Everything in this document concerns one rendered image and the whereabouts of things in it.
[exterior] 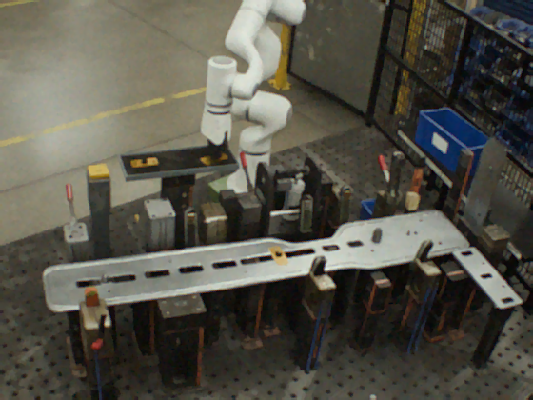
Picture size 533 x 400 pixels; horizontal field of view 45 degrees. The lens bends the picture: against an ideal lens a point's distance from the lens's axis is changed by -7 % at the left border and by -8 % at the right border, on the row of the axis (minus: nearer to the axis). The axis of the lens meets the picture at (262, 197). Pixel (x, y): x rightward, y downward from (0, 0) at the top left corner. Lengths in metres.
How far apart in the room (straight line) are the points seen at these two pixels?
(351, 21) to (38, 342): 3.37
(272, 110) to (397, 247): 0.67
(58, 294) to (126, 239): 0.73
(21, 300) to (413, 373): 1.33
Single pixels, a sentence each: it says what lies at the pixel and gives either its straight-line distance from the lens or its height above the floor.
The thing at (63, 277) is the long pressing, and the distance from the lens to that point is 1.98.
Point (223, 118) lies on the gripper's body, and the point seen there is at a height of 1.33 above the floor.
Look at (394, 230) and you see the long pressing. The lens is 2.29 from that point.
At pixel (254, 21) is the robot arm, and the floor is 1.59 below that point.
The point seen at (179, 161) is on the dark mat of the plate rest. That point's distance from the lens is 2.18.
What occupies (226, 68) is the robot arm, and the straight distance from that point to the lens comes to 2.01.
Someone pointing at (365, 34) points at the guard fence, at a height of 0.75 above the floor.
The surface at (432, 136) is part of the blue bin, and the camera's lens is 2.72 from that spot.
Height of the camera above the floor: 2.29
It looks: 34 degrees down
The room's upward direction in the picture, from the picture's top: 7 degrees clockwise
